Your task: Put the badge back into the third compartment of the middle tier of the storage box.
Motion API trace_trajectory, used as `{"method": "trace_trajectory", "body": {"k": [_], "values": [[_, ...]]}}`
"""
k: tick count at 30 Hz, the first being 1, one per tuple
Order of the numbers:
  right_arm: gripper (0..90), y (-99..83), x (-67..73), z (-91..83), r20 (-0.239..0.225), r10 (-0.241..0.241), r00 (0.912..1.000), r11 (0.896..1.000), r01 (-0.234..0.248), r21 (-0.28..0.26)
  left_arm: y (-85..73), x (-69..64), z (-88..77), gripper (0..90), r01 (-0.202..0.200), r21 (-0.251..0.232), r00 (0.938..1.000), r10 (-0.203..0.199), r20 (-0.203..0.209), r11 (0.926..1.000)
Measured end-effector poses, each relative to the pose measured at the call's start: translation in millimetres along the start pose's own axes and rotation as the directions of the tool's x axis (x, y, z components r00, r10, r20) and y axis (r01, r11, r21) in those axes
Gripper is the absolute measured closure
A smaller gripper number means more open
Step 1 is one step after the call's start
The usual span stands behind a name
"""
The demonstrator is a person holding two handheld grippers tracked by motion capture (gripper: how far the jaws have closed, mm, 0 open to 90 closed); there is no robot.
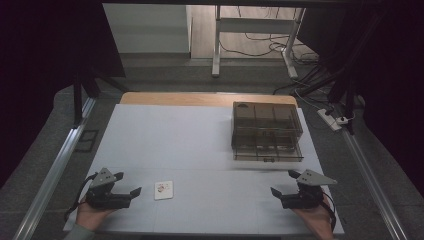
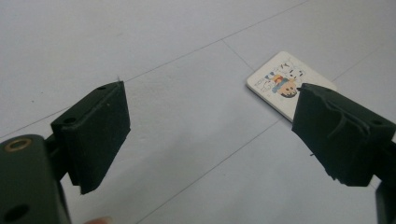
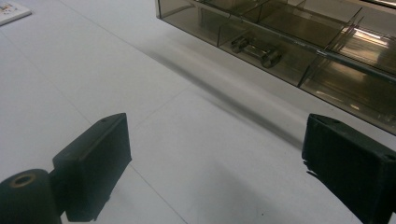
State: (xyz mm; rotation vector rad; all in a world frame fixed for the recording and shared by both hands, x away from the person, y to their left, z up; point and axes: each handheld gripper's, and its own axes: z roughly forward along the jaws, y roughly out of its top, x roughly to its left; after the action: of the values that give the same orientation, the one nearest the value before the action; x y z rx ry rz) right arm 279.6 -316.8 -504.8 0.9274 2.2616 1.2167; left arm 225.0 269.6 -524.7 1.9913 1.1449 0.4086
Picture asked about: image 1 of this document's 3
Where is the hand-held gripper black cable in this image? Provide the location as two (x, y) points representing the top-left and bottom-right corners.
(63, 172), (100, 222)
(321, 191), (338, 232)

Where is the white card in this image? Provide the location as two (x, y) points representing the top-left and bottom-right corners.
(153, 180), (175, 201)

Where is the bundle of black floor cables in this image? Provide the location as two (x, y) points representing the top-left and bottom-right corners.
(272, 62), (336, 97)

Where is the white cable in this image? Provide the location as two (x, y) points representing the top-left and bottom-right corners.
(294, 87), (322, 112)

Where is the wooden table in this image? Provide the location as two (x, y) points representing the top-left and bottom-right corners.
(119, 91), (299, 109)

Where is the black curtain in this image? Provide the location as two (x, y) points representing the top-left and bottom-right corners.
(295, 0), (424, 198)
(0, 0), (127, 188)

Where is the clear brown drawer box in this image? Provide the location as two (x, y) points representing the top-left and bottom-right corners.
(230, 101), (305, 164)

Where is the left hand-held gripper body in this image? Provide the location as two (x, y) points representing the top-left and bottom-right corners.
(85, 167), (133, 211)

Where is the aluminium rail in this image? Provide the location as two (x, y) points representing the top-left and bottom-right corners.
(342, 129), (410, 240)
(12, 96), (98, 240)

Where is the white desk frame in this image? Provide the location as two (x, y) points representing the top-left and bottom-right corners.
(211, 4), (307, 80)

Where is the white power strip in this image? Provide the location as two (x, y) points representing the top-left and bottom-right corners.
(316, 108), (343, 132)

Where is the black stand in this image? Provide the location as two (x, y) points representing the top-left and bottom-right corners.
(294, 13), (384, 136)
(71, 65), (129, 130)

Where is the person's right hand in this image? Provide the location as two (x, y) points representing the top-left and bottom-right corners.
(293, 195), (336, 234)

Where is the person's left hand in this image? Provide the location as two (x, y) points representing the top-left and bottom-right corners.
(75, 199), (116, 232)

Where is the white table mat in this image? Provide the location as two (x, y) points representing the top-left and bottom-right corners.
(62, 103), (345, 236)

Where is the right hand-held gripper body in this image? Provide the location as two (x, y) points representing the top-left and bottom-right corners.
(280, 168), (338, 211)

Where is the thin black cable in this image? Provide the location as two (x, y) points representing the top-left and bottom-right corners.
(218, 5), (319, 65)

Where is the right hand-held gripper black cable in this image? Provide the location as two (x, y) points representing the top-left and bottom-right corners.
(321, 191), (338, 232)

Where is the black rectangular floor plate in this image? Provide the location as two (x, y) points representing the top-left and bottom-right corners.
(74, 128), (100, 154)

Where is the white plug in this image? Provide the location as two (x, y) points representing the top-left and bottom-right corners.
(335, 115), (355, 126)

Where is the left hand-held gripper black cable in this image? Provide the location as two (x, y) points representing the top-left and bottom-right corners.
(63, 172), (100, 222)

